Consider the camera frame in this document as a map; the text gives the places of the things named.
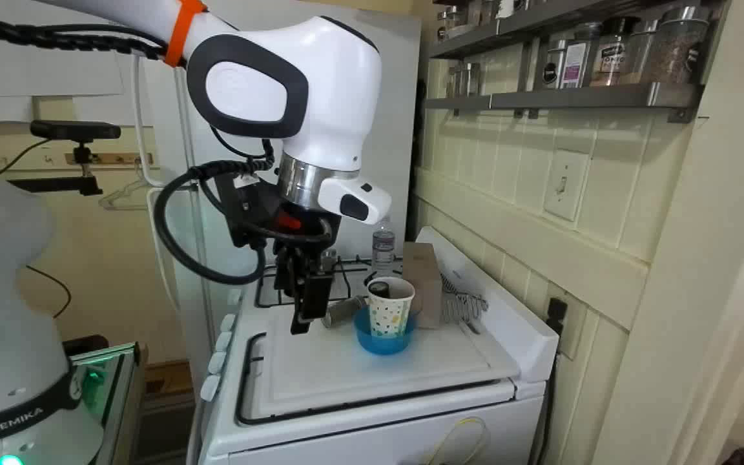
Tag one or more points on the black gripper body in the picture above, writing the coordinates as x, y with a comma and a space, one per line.
303, 259

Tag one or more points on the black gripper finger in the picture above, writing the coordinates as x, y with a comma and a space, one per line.
302, 313
325, 292

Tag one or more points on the white paper cup coloured dots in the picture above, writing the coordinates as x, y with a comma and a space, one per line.
388, 310

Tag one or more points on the blue plastic bowl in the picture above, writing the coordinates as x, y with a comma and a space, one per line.
384, 341

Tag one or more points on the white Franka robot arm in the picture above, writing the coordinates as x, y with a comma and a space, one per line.
330, 87

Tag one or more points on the black stove grate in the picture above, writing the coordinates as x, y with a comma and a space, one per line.
243, 378
271, 291

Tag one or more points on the white stove knob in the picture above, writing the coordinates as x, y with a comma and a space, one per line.
215, 363
225, 323
210, 389
222, 341

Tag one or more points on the white gas stove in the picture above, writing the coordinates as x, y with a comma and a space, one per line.
374, 431

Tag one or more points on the clear plastic water bottle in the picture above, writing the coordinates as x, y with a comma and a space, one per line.
384, 252

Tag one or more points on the white cutting board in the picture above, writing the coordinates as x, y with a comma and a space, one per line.
374, 365

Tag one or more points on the brown cardboard box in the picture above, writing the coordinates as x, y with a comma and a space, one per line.
424, 286

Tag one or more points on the glass spice jar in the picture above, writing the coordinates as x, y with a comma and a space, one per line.
619, 52
467, 79
679, 42

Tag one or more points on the grey metal spice rack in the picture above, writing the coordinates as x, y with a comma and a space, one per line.
563, 99

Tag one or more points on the spice jar pink label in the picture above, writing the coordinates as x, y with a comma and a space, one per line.
572, 64

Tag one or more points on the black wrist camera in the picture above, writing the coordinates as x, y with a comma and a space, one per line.
242, 210

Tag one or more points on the metal frame robot stand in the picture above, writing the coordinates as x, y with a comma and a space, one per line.
114, 378

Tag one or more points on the black camera on stand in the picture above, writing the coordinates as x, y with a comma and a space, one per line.
77, 130

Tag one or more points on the white light switch plate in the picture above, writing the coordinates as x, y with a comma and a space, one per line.
568, 184

